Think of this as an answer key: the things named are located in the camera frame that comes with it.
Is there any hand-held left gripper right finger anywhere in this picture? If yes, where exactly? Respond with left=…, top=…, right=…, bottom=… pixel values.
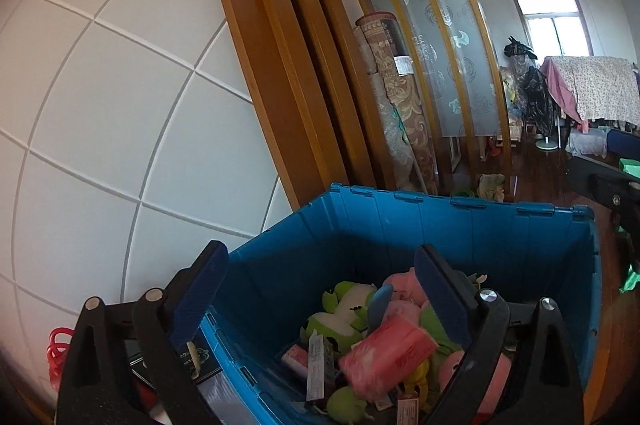
left=413, top=244, right=585, bottom=425

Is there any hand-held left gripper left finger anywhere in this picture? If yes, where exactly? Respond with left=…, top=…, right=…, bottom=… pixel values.
left=56, top=240, right=231, bottom=425

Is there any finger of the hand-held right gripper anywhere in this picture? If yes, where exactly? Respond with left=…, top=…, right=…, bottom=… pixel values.
left=565, top=155, right=640, bottom=278

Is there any pink tissue packet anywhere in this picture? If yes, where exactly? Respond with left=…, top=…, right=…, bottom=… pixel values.
left=339, top=319, right=438, bottom=401

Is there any bright green cloth item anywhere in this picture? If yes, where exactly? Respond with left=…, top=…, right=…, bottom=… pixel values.
left=619, top=157, right=640, bottom=295

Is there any blue plastic crate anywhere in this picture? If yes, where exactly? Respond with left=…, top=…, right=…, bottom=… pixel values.
left=200, top=183, right=603, bottom=425

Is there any olive green plush toy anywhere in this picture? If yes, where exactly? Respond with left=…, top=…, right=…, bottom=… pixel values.
left=420, top=305, right=466, bottom=351

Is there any light pink plush toy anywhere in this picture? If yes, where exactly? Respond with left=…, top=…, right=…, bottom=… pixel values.
left=382, top=267, right=431, bottom=321

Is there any dark blue cushion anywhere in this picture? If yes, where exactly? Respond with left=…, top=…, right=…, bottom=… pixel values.
left=607, top=129, right=640, bottom=160

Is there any white lace cloth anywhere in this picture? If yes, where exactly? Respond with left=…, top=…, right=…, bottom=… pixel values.
left=565, top=127, right=608, bottom=158

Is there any pink pig plush toy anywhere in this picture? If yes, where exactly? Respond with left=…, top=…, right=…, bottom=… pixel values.
left=439, top=349, right=513, bottom=411

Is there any white floor stand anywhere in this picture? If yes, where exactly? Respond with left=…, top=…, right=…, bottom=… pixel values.
left=535, top=105, right=562, bottom=150

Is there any yellow plush toy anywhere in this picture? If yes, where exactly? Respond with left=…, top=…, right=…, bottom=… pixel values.
left=405, top=362, right=431, bottom=398

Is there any green frog plush toy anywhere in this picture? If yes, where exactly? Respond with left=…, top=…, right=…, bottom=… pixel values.
left=300, top=281, right=378, bottom=353

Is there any floral blanket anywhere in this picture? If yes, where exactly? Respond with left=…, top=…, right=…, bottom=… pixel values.
left=542, top=55, right=640, bottom=128

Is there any pink cloth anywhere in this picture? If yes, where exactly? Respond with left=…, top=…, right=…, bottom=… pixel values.
left=542, top=57, right=583, bottom=126

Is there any black hanging garment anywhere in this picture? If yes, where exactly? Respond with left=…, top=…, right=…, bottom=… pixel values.
left=505, top=36, right=556, bottom=138

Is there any pink and white small box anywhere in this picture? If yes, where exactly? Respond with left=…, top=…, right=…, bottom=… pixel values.
left=280, top=345, right=312, bottom=377

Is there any cream cloth bundle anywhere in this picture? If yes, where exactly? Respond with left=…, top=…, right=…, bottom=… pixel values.
left=477, top=172, right=506, bottom=200

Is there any white hang tag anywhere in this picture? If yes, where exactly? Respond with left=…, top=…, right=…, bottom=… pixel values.
left=306, top=334, right=327, bottom=402

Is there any small green plush toy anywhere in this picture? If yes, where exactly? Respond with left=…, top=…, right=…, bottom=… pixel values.
left=327, top=385, right=376, bottom=423

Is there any red bear-shaped suitcase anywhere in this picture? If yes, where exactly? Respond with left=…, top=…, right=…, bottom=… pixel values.
left=47, top=327, right=76, bottom=393

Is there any window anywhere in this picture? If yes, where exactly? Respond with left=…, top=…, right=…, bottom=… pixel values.
left=502, top=0, right=596, bottom=58

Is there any grey patterned rolled carpet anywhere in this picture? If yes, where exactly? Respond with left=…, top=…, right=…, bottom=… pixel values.
left=367, top=72, right=418, bottom=192

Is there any brown patterned rolled carpet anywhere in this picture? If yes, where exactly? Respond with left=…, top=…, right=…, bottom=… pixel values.
left=355, top=10, right=441, bottom=196

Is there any wooden frosted glass partition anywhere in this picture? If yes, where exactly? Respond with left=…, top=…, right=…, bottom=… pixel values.
left=325, top=0, right=513, bottom=200

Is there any wooden wall frame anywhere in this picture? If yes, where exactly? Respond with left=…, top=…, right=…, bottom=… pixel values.
left=0, top=0, right=388, bottom=210

